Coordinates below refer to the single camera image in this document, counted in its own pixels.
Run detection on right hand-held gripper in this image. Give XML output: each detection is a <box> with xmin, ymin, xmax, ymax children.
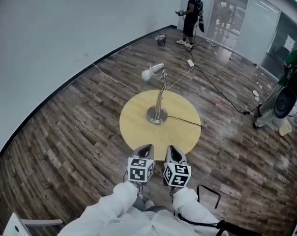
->
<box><xmin>163</xmin><ymin>145</ymin><xmax>191</xmax><ymax>188</ymax></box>

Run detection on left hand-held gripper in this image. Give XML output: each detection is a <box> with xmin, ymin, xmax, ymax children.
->
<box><xmin>127</xmin><ymin>144</ymin><xmax>155</xmax><ymax>183</ymax></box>

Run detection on silver desk lamp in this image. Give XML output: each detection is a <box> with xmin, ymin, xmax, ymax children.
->
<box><xmin>141</xmin><ymin>62</ymin><xmax>168</xmax><ymax>125</ymax></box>

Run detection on person's right forearm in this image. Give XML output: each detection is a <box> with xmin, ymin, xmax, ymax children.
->
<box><xmin>172</xmin><ymin>187</ymin><xmax>225</xmax><ymax>228</ymax></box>

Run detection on person's left forearm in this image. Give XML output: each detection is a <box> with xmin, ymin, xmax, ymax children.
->
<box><xmin>62</xmin><ymin>180</ymin><xmax>141</xmax><ymax>236</ymax></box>

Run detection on round yellow wooden table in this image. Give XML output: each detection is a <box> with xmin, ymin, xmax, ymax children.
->
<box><xmin>119</xmin><ymin>89</ymin><xmax>202</xmax><ymax>162</ymax></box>

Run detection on person's legs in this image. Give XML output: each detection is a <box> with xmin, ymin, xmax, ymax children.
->
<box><xmin>136</xmin><ymin>195</ymin><xmax>168</xmax><ymax>212</ymax></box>

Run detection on person's white top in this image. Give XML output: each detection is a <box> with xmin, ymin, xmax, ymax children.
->
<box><xmin>114</xmin><ymin>209</ymin><xmax>224</xmax><ymax>236</ymax></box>

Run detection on pale yellow cup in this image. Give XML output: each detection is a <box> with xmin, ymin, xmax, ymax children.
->
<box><xmin>278</xmin><ymin>119</ymin><xmax>292</xmax><ymax>136</ymax></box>

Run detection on white paper notice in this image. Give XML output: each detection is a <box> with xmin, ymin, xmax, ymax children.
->
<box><xmin>285</xmin><ymin>35</ymin><xmax>296</xmax><ymax>51</ymax></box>

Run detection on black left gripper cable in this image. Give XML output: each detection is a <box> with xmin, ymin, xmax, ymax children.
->
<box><xmin>123</xmin><ymin>170</ymin><xmax>143</xmax><ymax>199</ymax></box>

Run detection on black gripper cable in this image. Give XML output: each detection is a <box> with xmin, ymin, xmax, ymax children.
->
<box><xmin>123</xmin><ymin>170</ymin><xmax>143</xmax><ymax>199</ymax></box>
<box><xmin>169</xmin><ymin>187</ymin><xmax>228</xmax><ymax>228</ymax></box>

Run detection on black chair frame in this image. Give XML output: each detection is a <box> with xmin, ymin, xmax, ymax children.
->
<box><xmin>197</xmin><ymin>184</ymin><xmax>222</xmax><ymax>209</ymax></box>

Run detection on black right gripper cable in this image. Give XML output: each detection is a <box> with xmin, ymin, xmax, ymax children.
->
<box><xmin>169</xmin><ymin>187</ymin><xmax>228</xmax><ymax>228</ymax></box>

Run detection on white power strip cable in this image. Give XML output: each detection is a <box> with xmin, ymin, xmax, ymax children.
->
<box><xmin>166</xmin><ymin>66</ymin><xmax>195</xmax><ymax>91</ymax></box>

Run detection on white wall cable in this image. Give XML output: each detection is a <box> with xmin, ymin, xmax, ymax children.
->
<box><xmin>92</xmin><ymin>62</ymin><xmax>141</xmax><ymax>93</ymax></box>

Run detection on black floor cable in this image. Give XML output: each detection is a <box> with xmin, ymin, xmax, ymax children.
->
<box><xmin>185</xmin><ymin>45</ymin><xmax>284</xmax><ymax>116</ymax></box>

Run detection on grey white furniture frame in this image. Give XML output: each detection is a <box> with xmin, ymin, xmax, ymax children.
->
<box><xmin>2</xmin><ymin>212</ymin><xmax>64</xmax><ymax>236</ymax></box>

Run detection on glass partition wall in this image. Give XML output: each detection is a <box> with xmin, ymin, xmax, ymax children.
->
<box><xmin>205</xmin><ymin>0</ymin><xmax>297</xmax><ymax>78</ymax></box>

